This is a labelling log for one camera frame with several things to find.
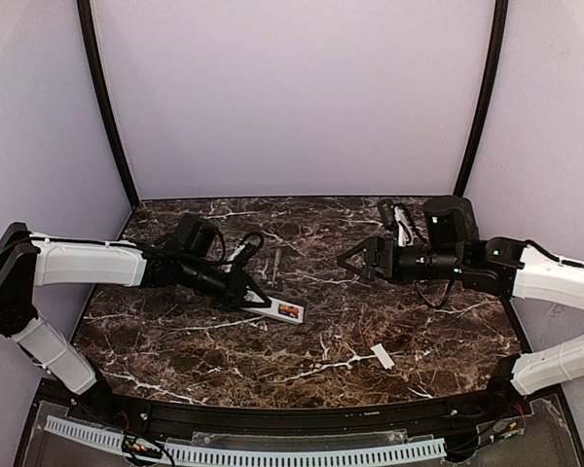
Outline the white remote control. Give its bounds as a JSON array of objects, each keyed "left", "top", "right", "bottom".
[{"left": 242, "top": 292, "right": 305, "bottom": 325}]

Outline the white battery cover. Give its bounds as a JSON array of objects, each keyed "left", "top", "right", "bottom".
[{"left": 371, "top": 343, "right": 395, "bottom": 370}]

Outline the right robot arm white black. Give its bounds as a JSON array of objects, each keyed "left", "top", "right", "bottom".
[{"left": 337, "top": 196, "right": 584, "bottom": 399}]

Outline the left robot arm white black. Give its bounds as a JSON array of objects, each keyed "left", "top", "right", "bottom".
[{"left": 0, "top": 214, "right": 273, "bottom": 396}]

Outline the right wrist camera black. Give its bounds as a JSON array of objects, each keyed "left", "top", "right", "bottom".
[{"left": 377, "top": 198, "right": 417, "bottom": 247}]

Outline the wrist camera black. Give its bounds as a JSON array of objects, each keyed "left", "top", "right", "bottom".
[
  {"left": 377, "top": 198, "right": 417, "bottom": 247},
  {"left": 229, "top": 232, "right": 265, "bottom": 269}
]

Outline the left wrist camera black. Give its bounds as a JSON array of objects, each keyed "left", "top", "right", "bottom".
[{"left": 229, "top": 232, "right": 265, "bottom": 269}]

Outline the black front rail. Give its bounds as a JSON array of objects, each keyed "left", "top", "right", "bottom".
[{"left": 67, "top": 388, "right": 517, "bottom": 444}]

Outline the centre white slotted cable duct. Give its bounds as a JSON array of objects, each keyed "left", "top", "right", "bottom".
[{"left": 165, "top": 439, "right": 447, "bottom": 467}]

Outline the white slotted cable duct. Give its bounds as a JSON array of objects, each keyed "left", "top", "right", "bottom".
[
  {"left": 44, "top": 415, "right": 124, "bottom": 454},
  {"left": 165, "top": 439, "right": 447, "bottom": 467}
]

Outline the small circuit board with wires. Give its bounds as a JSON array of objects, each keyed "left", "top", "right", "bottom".
[{"left": 120, "top": 435, "right": 166, "bottom": 462}]

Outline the left white slotted cable duct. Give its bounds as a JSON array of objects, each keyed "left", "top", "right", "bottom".
[{"left": 44, "top": 415, "right": 124, "bottom": 454}]

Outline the right circuit board with wires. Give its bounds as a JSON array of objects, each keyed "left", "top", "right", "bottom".
[{"left": 478, "top": 419, "right": 527, "bottom": 445}]

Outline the right black frame post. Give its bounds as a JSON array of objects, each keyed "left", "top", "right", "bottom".
[{"left": 453, "top": 0, "right": 509, "bottom": 198}]

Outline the black frame post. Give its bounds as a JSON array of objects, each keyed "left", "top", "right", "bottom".
[
  {"left": 453, "top": 0, "right": 509, "bottom": 198},
  {"left": 76, "top": 0, "right": 140, "bottom": 210}
]

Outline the left black frame post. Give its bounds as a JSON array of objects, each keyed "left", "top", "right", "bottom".
[{"left": 76, "top": 0, "right": 140, "bottom": 210}]

